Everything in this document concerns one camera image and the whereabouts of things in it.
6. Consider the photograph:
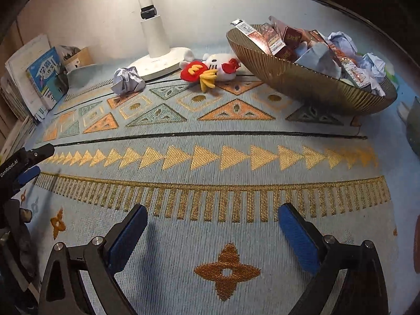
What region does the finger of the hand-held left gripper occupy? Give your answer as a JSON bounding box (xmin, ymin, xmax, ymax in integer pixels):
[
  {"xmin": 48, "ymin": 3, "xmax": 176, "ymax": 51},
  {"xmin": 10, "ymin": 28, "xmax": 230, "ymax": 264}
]
[
  {"xmin": 20, "ymin": 144, "xmax": 55, "ymax": 165},
  {"xmin": 17, "ymin": 166, "xmax": 41, "ymax": 186}
]

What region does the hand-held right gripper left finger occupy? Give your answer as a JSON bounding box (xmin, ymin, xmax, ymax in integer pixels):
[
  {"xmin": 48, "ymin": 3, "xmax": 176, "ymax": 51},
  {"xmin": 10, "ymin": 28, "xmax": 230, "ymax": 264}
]
[{"xmin": 39, "ymin": 204, "xmax": 148, "ymax": 315}]

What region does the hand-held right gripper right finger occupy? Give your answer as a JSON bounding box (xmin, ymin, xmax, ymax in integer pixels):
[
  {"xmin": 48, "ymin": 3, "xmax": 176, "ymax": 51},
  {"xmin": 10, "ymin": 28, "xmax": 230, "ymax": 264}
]
[{"xmin": 278, "ymin": 203, "xmax": 389, "ymax": 315}]

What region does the narrow printed snack box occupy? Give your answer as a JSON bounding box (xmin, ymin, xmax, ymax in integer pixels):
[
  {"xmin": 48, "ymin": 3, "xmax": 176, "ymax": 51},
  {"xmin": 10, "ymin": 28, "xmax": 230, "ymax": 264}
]
[{"xmin": 341, "ymin": 57, "xmax": 373, "ymax": 88}]

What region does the long red box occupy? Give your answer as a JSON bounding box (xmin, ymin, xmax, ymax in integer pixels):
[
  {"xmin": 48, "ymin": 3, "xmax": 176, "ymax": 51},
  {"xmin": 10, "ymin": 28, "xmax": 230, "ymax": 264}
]
[
  {"xmin": 308, "ymin": 29, "xmax": 342, "ymax": 69},
  {"xmin": 230, "ymin": 19, "xmax": 286, "ymax": 55}
]

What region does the small red box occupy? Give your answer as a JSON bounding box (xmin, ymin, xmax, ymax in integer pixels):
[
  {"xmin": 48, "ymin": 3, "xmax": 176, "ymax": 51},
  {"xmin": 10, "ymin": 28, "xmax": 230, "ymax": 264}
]
[{"xmin": 283, "ymin": 26, "xmax": 304, "ymax": 48}]

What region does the stack of flat workbooks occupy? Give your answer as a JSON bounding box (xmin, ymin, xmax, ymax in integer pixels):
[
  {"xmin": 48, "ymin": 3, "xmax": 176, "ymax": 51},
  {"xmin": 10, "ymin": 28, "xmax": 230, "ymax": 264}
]
[{"xmin": 0, "ymin": 115, "xmax": 37, "ymax": 159}]

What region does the row of upright books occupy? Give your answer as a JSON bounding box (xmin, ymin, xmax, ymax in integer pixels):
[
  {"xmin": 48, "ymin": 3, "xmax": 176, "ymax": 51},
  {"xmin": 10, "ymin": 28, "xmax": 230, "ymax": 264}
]
[{"xmin": 0, "ymin": 33, "xmax": 70, "ymax": 123}]

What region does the wooden organizer box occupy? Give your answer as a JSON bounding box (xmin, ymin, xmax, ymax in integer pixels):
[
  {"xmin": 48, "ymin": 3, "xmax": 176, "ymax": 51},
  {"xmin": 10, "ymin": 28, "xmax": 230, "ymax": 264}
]
[{"xmin": 59, "ymin": 45, "xmax": 94, "ymax": 73}]

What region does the blue patterned woven mat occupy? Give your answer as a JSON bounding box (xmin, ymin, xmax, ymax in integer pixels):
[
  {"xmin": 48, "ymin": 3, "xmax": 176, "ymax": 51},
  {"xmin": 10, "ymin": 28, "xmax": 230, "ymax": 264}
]
[{"xmin": 20, "ymin": 39, "xmax": 405, "ymax": 315}]

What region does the glass cup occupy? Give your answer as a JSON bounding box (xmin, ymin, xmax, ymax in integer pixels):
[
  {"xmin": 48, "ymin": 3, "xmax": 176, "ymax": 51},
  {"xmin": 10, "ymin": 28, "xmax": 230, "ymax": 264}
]
[{"xmin": 405, "ymin": 96, "xmax": 420, "ymax": 158}]

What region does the white desk lamp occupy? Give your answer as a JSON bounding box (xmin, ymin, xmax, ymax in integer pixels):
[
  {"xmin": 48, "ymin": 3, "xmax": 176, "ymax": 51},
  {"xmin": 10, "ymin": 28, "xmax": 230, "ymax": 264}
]
[{"xmin": 126, "ymin": 0, "xmax": 194, "ymax": 81}]

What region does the small chicken plush toy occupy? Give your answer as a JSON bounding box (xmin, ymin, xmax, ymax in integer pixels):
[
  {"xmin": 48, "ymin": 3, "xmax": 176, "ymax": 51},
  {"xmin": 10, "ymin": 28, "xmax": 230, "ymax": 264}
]
[{"xmin": 179, "ymin": 52, "xmax": 242, "ymax": 93}]

